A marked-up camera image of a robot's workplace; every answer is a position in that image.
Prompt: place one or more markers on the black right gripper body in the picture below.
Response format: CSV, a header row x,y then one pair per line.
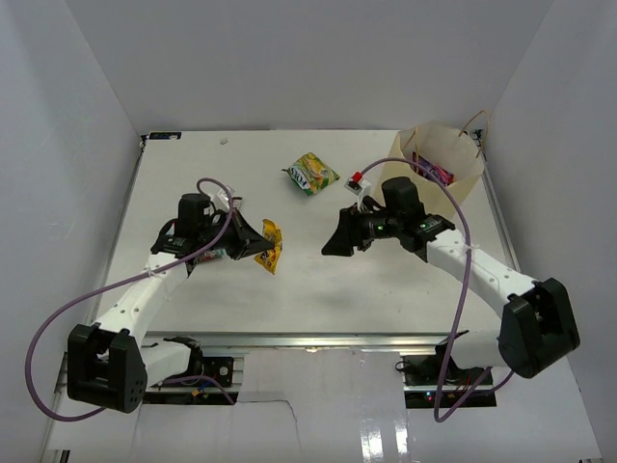
x,y
374,226

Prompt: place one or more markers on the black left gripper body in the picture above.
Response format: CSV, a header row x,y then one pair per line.
x,y
207,232

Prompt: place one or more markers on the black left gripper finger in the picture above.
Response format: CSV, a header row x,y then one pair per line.
x,y
244,233
254,249

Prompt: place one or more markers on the yellow M&M's packet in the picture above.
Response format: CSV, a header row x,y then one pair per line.
x,y
269,259

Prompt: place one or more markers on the purple Fox's cherry candy bag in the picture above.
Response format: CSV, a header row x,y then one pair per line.
x,y
431,171

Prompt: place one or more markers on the green yellow Fox's candy bag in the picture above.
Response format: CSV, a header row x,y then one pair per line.
x,y
311,174

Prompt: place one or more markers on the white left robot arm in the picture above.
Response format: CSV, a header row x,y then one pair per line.
x,y
108,363

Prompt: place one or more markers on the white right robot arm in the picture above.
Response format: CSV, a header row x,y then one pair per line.
x,y
537,323

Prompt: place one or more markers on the brown paper bag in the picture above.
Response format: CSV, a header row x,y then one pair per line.
x,y
448,152

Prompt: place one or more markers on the teal snack packet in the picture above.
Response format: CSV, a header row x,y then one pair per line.
x,y
210,255

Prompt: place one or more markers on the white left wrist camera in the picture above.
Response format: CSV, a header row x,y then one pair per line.
x,y
223,196

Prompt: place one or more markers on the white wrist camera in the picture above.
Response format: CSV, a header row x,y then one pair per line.
x,y
360,187
223,196

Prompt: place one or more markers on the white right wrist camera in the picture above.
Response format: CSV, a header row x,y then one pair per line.
x,y
360,187

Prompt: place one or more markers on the aluminium front rail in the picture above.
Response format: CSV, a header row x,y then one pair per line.
x,y
304,340

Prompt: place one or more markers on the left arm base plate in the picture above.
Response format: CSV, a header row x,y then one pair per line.
x,y
206,380

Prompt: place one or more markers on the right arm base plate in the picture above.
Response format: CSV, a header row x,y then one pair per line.
x,y
420,374

